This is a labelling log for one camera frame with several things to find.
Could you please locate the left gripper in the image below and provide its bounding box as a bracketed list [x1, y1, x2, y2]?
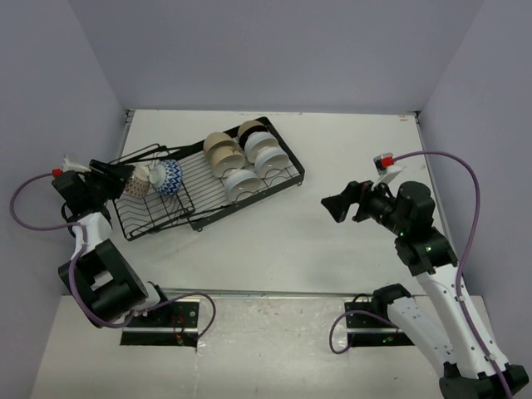
[81, 160, 134, 204]

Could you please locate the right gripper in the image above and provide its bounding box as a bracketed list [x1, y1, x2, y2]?
[322, 174, 408, 235]

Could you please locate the beige patterned small bowl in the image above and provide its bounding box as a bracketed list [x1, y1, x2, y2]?
[124, 165, 150, 199]

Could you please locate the blue zigzag patterned bowl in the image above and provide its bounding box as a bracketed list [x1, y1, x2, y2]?
[149, 160, 183, 196]

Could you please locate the light blue bowl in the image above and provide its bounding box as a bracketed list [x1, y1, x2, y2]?
[244, 131, 278, 163]
[224, 169, 261, 202]
[254, 147, 289, 179]

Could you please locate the light blue bowl front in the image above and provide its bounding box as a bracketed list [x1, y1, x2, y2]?
[224, 169, 261, 202]

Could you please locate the beige bowl with flower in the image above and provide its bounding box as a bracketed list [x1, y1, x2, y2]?
[210, 146, 245, 178]

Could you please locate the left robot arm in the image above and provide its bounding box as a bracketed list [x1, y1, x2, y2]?
[52, 156, 173, 328]

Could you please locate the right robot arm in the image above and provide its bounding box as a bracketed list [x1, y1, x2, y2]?
[321, 180, 530, 398]

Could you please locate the beige bowl rear left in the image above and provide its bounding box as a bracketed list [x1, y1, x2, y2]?
[203, 131, 236, 158]

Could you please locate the tan and black bowl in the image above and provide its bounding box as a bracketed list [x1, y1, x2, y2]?
[237, 120, 268, 148]

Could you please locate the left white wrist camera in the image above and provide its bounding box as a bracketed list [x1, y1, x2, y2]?
[52, 154, 91, 178]

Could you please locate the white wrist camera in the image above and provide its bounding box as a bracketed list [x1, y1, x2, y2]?
[52, 154, 91, 178]
[372, 153, 402, 190]

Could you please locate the black wire dish rack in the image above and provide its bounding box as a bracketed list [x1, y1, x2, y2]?
[112, 116, 305, 241]

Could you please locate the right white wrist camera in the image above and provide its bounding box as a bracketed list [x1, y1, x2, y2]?
[372, 153, 402, 190]

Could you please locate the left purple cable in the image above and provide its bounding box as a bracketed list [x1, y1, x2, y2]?
[9, 168, 217, 342]

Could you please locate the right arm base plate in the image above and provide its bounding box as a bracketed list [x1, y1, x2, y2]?
[344, 293, 413, 347]

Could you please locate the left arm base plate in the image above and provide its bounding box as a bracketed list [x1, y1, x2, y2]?
[120, 299, 200, 348]

